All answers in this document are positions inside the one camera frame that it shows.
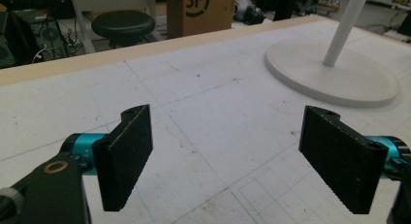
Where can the black round stool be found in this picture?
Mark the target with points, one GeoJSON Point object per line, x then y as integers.
{"type": "Point", "coordinates": [122, 25]}

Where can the white stand pole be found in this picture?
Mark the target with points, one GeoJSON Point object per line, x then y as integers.
{"type": "Point", "coordinates": [345, 26]}

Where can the white round stand base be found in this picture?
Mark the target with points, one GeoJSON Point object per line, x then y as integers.
{"type": "Point", "coordinates": [336, 76]}

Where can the brown cardboard box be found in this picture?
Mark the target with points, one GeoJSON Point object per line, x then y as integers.
{"type": "Point", "coordinates": [201, 11]}

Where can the black computer tower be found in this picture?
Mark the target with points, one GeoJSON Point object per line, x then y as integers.
{"type": "Point", "coordinates": [36, 38]}

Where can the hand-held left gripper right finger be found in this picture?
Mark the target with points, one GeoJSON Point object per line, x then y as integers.
{"type": "Point", "coordinates": [342, 159]}

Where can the black bag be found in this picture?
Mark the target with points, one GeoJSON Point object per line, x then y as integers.
{"type": "Point", "coordinates": [253, 14]}

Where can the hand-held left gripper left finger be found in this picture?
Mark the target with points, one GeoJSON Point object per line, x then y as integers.
{"type": "Point", "coordinates": [124, 159]}

